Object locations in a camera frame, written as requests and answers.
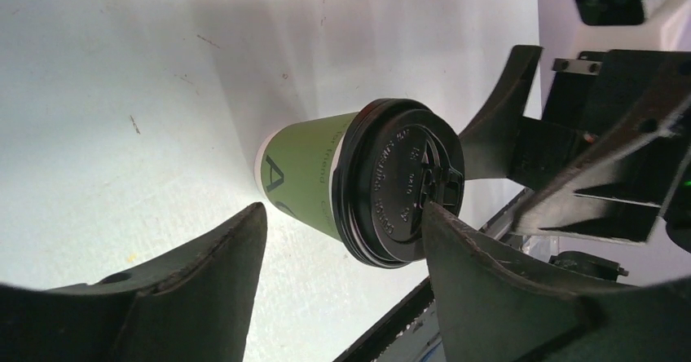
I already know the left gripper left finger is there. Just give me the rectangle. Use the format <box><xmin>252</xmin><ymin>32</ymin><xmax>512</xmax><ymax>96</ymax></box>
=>
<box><xmin>1</xmin><ymin>203</ymin><xmax>267</xmax><ymax>361</ymax></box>

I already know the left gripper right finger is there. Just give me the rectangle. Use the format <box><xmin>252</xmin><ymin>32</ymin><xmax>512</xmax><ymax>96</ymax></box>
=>
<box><xmin>422</xmin><ymin>203</ymin><xmax>690</xmax><ymax>361</ymax></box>

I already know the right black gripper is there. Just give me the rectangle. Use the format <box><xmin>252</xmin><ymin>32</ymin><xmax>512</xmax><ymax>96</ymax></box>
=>
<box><xmin>459</xmin><ymin>45</ymin><xmax>690</xmax><ymax>244</ymax></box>

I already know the green paper coffee cup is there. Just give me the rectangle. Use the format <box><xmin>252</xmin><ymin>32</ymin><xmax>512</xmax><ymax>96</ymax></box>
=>
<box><xmin>254</xmin><ymin>113</ymin><xmax>356</xmax><ymax>241</ymax></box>

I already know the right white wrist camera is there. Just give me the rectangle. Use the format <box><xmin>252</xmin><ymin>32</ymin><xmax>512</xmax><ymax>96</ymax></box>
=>
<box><xmin>572</xmin><ymin>0</ymin><xmax>690</xmax><ymax>53</ymax></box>

